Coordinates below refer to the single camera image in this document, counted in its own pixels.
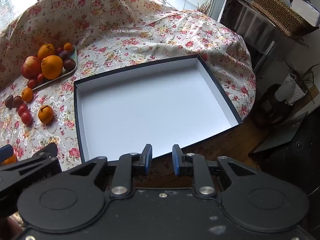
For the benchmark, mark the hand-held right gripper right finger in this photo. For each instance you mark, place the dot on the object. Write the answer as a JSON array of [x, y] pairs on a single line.
[[176, 160]]

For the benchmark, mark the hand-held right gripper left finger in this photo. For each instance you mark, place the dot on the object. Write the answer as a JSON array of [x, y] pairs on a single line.
[[148, 158]]

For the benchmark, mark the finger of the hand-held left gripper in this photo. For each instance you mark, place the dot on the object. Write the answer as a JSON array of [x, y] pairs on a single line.
[[5, 152], [30, 163]]

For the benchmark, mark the small mandarin with stem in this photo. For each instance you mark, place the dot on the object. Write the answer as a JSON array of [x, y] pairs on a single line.
[[46, 115]]

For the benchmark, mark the dark shallow box white inside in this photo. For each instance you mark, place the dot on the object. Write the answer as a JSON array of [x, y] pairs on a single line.
[[155, 105]]

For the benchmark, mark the red apple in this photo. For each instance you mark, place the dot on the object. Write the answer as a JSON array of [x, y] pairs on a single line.
[[30, 67]]

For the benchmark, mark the large necked orange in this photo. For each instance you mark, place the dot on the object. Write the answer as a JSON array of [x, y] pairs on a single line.
[[46, 51], [52, 67]]

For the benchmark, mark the pale green tray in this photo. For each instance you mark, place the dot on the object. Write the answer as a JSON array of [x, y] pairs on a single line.
[[68, 73]]

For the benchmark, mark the dark flat panel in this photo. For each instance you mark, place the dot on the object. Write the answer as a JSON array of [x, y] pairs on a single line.
[[285, 135]]

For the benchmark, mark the purple plum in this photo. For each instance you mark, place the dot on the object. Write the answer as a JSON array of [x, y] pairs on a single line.
[[64, 55]]

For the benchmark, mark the dark bulky object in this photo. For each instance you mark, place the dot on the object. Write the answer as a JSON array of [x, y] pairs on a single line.
[[295, 170]]

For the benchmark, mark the floral tablecloth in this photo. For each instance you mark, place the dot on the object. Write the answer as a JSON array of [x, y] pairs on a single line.
[[140, 37]]

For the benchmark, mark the white plastic bottle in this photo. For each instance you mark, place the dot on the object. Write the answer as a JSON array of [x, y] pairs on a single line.
[[283, 91]]

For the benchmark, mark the white woven plant pot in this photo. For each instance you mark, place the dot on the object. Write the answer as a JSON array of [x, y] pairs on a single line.
[[298, 92]]

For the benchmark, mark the metal side table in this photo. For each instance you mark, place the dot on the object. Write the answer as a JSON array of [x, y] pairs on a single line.
[[255, 27]]

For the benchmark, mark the bundle of dried twigs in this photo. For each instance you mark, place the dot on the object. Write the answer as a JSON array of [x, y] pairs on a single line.
[[205, 6]]

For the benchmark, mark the green potted plant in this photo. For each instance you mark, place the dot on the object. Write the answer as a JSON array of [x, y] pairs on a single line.
[[308, 75]]

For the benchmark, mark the wicker basket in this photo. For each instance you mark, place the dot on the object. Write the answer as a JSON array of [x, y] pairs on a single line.
[[277, 12]]

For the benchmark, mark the white cardboard box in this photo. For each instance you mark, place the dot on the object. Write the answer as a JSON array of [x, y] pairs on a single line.
[[303, 10]]

